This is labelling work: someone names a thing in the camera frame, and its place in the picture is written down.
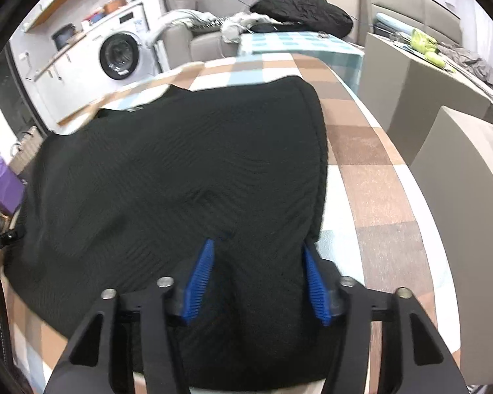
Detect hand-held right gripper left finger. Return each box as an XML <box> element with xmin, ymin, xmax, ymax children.
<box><xmin>43</xmin><ymin>238</ymin><xmax>216</xmax><ymax>394</ymax></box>

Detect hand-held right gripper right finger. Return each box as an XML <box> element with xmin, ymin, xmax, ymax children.
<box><xmin>302</xmin><ymin>242</ymin><xmax>471</xmax><ymax>394</ymax></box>

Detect black knit sweater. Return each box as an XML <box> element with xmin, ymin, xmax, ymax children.
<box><xmin>2</xmin><ymin>76</ymin><xmax>346</xmax><ymax>390</ymax></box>

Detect white grey clothes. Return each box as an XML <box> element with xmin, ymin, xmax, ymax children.
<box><xmin>222</xmin><ymin>11</ymin><xmax>272</xmax><ymax>44</ymax></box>

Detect purple bag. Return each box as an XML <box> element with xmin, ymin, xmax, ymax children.
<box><xmin>0</xmin><ymin>154</ymin><xmax>27</xmax><ymax>216</ymax></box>

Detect woven basket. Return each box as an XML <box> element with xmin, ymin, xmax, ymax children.
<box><xmin>10</xmin><ymin>127</ymin><xmax>50</xmax><ymax>182</ymax></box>

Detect brown checked tablecloth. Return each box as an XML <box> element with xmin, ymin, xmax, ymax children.
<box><xmin>4</xmin><ymin>51</ymin><xmax>463</xmax><ymax>394</ymax></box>

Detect black glass door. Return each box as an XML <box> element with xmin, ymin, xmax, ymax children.
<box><xmin>0</xmin><ymin>45</ymin><xmax>50</xmax><ymax>141</ymax></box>

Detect grey curved cabinet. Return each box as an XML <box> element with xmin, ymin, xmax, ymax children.
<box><xmin>411</xmin><ymin>106</ymin><xmax>493</xmax><ymax>387</ymax></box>

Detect wooden counter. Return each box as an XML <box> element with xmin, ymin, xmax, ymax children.
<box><xmin>32</xmin><ymin>33</ymin><xmax>92</xmax><ymax>83</ymax></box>

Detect dark cooking pot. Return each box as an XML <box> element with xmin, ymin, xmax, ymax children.
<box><xmin>51</xmin><ymin>24</ymin><xmax>76</xmax><ymax>50</ymax></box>

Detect white washing machine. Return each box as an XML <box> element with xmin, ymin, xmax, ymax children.
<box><xmin>82</xmin><ymin>0</ymin><xmax>161</xmax><ymax>83</ymax></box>

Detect grey sofa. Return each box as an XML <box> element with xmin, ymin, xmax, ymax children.
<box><xmin>148</xmin><ymin>0</ymin><xmax>366</xmax><ymax>71</ymax></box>

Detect teal checked cloth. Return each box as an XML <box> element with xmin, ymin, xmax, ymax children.
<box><xmin>236</xmin><ymin>31</ymin><xmax>364</xmax><ymax>96</ymax></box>

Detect pale grey garment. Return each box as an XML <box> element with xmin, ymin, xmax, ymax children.
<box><xmin>148</xmin><ymin>8</ymin><xmax>219</xmax><ymax>48</ymax></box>

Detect green toy figure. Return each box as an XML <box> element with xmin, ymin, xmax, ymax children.
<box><xmin>411</xmin><ymin>29</ymin><xmax>448</xmax><ymax>69</ymax></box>

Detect grey blanket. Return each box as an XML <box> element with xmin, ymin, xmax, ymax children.
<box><xmin>435</xmin><ymin>45</ymin><xmax>493</xmax><ymax>96</ymax></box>

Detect light blue pillow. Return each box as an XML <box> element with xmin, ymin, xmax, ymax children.
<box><xmin>374</xmin><ymin>11</ymin><xmax>416</xmax><ymax>34</ymax></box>

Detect black quilted jacket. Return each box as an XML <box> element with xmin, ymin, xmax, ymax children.
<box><xmin>250</xmin><ymin>0</ymin><xmax>354</xmax><ymax>37</ymax></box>

